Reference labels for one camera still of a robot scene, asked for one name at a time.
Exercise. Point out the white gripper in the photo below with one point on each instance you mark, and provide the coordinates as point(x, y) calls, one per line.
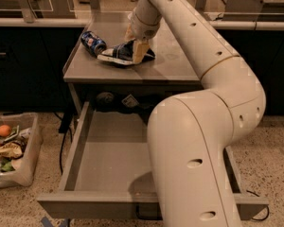
point(143, 30)

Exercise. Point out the blue chip bag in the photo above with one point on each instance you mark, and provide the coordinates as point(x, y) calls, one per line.
point(123, 54)

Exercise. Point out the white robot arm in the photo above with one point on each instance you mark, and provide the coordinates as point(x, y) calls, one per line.
point(188, 133)

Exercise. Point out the open grey top drawer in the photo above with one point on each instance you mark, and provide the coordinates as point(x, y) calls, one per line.
point(107, 172)

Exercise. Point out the blue soda can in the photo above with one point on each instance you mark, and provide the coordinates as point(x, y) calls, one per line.
point(93, 43)

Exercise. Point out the grey metal cabinet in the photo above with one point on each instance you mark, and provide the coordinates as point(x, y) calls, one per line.
point(117, 73)

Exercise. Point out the white paper tag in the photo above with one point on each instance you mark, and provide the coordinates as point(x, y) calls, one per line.
point(129, 101)

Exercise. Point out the orange fruit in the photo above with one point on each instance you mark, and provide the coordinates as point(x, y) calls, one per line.
point(5, 130)

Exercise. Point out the crumpled snack wrapper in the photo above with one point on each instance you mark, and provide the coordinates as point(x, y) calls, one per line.
point(11, 150)

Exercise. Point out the clear plastic bin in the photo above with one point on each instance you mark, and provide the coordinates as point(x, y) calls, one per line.
point(20, 142)

